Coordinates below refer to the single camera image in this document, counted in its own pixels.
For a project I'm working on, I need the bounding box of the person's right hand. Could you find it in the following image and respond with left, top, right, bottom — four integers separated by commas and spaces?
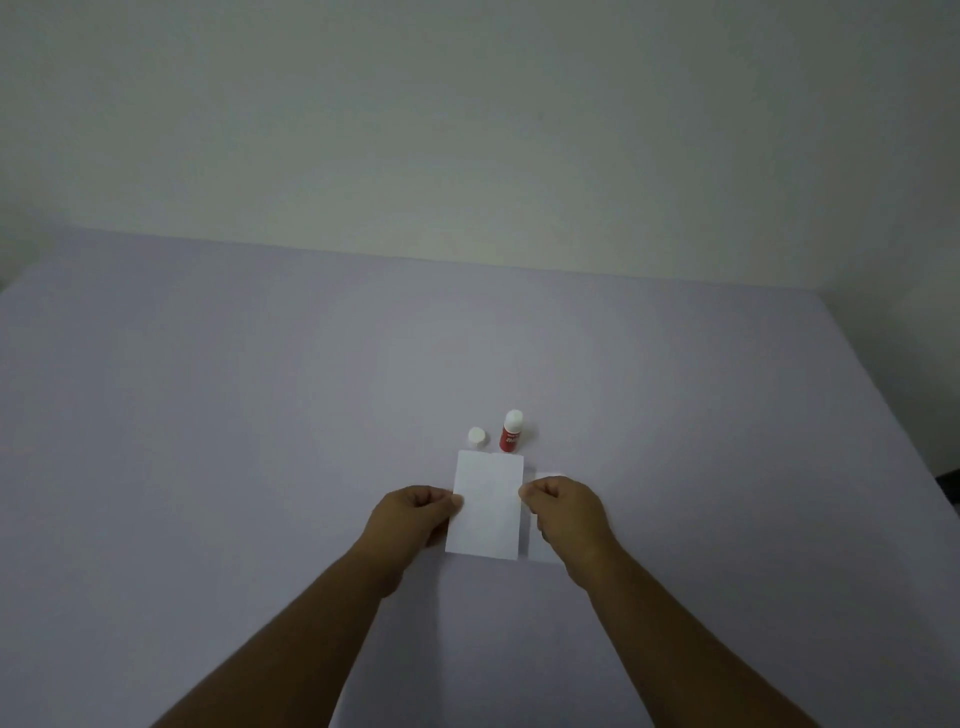
519, 476, 622, 590

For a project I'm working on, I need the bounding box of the person's left hand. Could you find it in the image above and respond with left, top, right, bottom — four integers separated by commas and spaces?
354, 485, 465, 600

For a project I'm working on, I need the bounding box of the white paper sheet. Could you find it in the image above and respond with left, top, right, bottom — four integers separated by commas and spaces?
444, 450, 525, 561

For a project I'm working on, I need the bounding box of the person's left forearm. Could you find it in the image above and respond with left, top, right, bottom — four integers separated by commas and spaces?
152, 551, 410, 728

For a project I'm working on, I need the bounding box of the person's right forearm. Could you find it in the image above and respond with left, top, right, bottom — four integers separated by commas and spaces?
562, 546, 822, 728

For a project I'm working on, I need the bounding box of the white paper piece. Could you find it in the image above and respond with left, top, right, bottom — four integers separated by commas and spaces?
527, 474, 567, 564

